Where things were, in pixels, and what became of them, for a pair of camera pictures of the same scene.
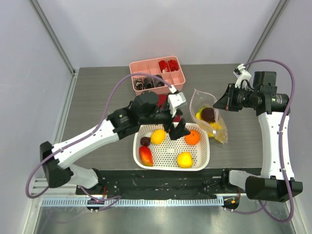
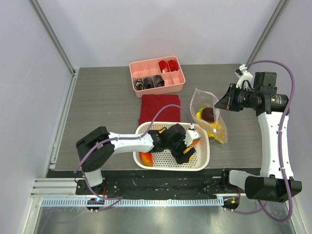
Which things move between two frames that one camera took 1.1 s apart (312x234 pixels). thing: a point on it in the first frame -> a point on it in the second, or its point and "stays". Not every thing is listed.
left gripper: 180,131 -> 185,157
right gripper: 232,97 stays
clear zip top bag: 201,105 stays
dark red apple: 207,114 stays
